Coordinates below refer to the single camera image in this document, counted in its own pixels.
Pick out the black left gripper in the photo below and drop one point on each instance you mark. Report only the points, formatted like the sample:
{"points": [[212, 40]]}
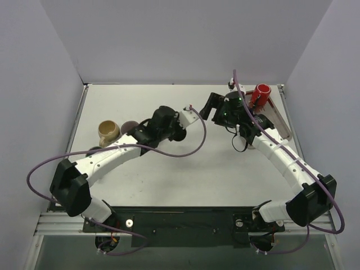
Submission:
{"points": [[178, 134]]}

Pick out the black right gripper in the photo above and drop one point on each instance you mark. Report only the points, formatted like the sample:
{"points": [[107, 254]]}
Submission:
{"points": [[213, 101]]}

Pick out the purple ceramic mug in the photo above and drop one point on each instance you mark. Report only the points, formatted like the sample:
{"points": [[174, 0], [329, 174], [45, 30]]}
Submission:
{"points": [[127, 126]]}

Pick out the red mug black handle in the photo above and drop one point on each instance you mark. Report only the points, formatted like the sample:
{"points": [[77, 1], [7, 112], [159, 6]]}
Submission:
{"points": [[260, 95]]}

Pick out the tan yellow ceramic mug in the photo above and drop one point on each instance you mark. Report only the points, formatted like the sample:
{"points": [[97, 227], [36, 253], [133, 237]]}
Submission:
{"points": [[108, 132]]}

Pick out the teal speckled ceramic mug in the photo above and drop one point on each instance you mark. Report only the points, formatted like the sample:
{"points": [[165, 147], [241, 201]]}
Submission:
{"points": [[92, 149]]}

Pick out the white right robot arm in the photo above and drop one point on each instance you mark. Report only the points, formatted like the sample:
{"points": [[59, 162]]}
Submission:
{"points": [[313, 192]]}

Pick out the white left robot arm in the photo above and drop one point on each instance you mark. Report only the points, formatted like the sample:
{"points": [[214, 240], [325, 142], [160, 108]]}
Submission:
{"points": [[72, 180]]}

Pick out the silver metal tray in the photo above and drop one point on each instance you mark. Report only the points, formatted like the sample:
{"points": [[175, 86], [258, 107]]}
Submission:
{"points": [[272, 113]]}

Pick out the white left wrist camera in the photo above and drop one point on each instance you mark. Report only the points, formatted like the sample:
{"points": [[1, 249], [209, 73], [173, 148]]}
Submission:
{"points": [[187, 117]]}

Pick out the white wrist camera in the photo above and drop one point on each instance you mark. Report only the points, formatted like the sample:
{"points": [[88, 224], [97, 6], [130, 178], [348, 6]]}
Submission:
{"points": [[232, 86], [187, 117]]}

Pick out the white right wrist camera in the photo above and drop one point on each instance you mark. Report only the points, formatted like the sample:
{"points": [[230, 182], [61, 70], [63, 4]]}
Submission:
{"points": [[232, 86]]}

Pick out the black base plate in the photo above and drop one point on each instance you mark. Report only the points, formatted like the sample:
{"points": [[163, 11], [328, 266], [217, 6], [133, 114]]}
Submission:
{"points": [[188, 239]]}

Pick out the aluminium frame rail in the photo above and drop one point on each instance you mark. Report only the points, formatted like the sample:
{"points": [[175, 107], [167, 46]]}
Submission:
{"points": [[154, 220]]}

